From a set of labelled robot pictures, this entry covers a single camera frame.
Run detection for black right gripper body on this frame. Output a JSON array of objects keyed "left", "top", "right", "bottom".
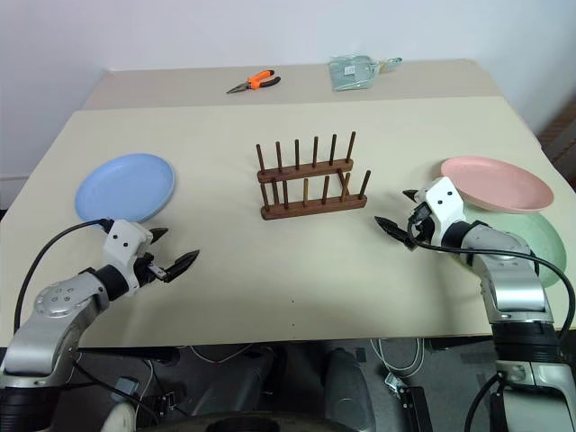
[{"left": 405, "top": 203, "right": 441, "bottom": 251}]

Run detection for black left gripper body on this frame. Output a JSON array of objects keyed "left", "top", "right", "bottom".
[{"left": 133, "top": 251, "right": 172, "bottom": 286}]

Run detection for wooden dish rack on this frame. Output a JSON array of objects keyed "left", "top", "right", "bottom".
[{"left": 255, "top": 130, "right": 373, "bottom": 222}]

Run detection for blue plate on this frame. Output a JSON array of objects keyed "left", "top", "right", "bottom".
[{"left": 73, "top": 153, "right": 177, "bottom": 225}]

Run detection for pink plate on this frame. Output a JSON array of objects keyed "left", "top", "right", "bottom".
[{"left": 439, "top": 155, "right": 554, "bottom": 214}]

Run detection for green plate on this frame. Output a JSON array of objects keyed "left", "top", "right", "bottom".
[{"left": 461, "top": 204, "right": 567, "bottom": 290}]

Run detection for small grey box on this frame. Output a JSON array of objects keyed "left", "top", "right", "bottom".
[{"left": 113, "top": 376, "right": 141, "bottom": 399}]

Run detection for grey rounded leg shape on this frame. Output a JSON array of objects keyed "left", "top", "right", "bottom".
[
  {"left": 211, "top": 345, "right": 290, "bottom": 413},
  {"left": 322, "top": 347, "right": 377, "bottom": 432}
]

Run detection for teal dustpan in packaging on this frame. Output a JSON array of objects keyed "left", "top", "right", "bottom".
[{"left": 327, "top": 54, "right": 403, "bottom": 94}]

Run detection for white rounded object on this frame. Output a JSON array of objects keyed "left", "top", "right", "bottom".
[{"left": 99, "top": 401, "right": 137, "bottom": 432}]

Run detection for metal clamp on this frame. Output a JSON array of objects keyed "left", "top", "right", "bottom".
[{"left": 383, "top": 370, "right": 407, "bottom": 393}]

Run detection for dark rounded shape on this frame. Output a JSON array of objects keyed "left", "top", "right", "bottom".
[{"left": 150, "top": 406, "right": 364, "bottom": 432}]

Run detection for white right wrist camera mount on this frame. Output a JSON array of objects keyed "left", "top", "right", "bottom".
[{"left": 415, "top": 175, "right": 467, "bottom": 247}]

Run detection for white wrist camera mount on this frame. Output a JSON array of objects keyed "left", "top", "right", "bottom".
[
  {"left": 102, "top": 219, "right": 153, "bottom": 294},
  {"left": 415, "top": 175, "right": 467, "bottom": 247}
]

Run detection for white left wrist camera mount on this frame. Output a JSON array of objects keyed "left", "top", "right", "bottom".
[{"left": 102, "top": 219, "right": 153, "bottom": 294}]

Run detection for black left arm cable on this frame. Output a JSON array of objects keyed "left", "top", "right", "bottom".
[{"left": 13, "top": 218, "right": 113, "bottom": 335}]

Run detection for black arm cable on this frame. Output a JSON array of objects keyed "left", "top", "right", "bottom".
[
  {"left": 13, "top": 218, "right": 113, "bottom": 335},
  {"left": 413, "top": 240, "right": 576, "bottom": 346}
]

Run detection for black table frame bar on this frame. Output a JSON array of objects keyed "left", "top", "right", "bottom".
[{"left": 75, "top": 345, "right": 182, "bottom": 366}]

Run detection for thin white and red wire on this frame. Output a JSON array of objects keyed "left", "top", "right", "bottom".
[{"left": 187, "top": 344, "right": 256, "bottom": 365}]

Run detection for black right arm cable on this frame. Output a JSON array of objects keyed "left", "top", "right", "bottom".
[{"left": 413, "top": 240, "right": 576, "bottom": 346}]

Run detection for thin black cable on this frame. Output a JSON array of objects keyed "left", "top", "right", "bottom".
[{"left": 67, "top": 348, "right": 161, "bottom": 427}]

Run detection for white cable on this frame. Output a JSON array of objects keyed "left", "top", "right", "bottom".
[{"left": 369, "top": 336, "right": 427, "bottom": 380}]

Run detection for black looping cable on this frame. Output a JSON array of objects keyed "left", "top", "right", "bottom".
[{"left": 465, "top": 371, "right": 506, "bottom": 432}]

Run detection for black bracket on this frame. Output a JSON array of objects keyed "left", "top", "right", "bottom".
[{"left": 394, "top": 385, "right": 434, "bottom": 432}]

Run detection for orange handled pliers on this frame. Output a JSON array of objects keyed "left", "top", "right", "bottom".
[{"left": 225, "top": 68, "right": 283, "bottom": 95}]

